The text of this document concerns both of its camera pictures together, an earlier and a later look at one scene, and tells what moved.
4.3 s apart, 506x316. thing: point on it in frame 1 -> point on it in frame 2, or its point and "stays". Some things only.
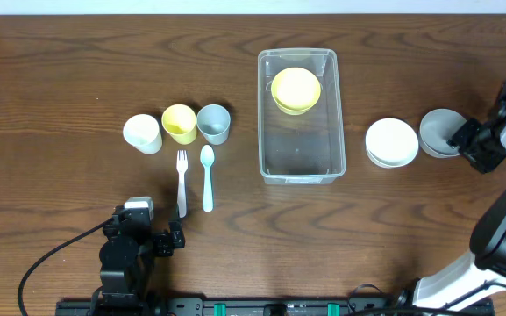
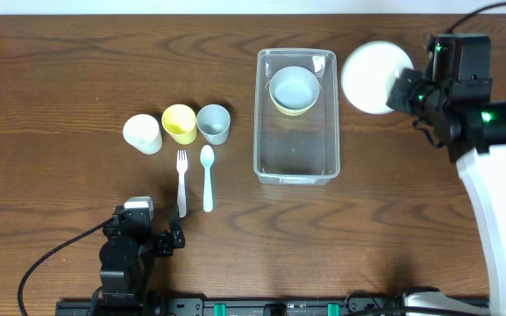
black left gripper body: x=165 y=242 stays
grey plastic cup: x=213 y=121 stays
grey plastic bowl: x=437 y=127 -> x=294 y=87
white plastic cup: x=143 y=132 stays
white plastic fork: x=181 y=161 stays
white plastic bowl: x=389 y=142 -> x=368 y=72
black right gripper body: x=466 y=138 -> x=401 y=90
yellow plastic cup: x=180 y=121 stays
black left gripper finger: x=175 y=226 stays
